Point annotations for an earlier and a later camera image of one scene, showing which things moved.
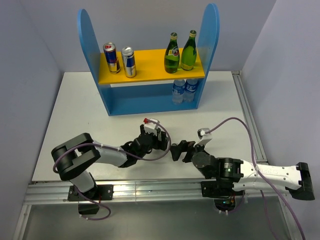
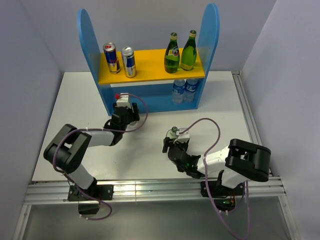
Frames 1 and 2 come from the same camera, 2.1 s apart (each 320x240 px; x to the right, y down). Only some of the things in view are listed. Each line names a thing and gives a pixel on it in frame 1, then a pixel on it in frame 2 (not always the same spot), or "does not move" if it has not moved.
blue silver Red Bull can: [110, 49] does not move
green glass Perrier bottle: [172, 54] does not move
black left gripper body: [157, 143] → [131, 116]
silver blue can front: [129, 61] does not move
